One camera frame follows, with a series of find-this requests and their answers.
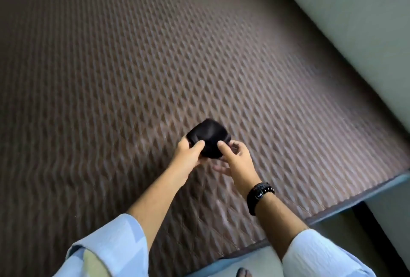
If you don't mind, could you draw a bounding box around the person's right hand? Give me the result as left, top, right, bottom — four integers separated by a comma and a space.
213, 140, 262, 198

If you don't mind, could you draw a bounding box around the person's left hand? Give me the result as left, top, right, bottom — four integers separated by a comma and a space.
169, 136, 209, 181

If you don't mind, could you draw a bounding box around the black cloth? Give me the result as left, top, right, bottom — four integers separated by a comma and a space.
186, 119, 232, 159

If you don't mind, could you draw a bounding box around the person's right forearm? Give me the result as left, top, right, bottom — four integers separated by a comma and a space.
255, 192, 310, 261

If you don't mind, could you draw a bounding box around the person's left forearm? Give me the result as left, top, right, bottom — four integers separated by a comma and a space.
127, 165, 190, 251

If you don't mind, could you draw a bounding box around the black wristwatch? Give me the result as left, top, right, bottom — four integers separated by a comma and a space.
246, 182, 275, 216

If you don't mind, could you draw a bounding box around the brown quilted bedspread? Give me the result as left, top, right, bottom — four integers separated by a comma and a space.
0, 0, 410, 277

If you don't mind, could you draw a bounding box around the light blue shirt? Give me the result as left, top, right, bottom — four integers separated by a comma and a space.
53, 213, 377, 277

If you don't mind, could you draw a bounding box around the grey bed base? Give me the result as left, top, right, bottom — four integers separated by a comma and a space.
184, 171, 410, 277

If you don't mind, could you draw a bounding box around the white headboard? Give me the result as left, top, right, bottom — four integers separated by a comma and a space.
264, 0, 410, 133

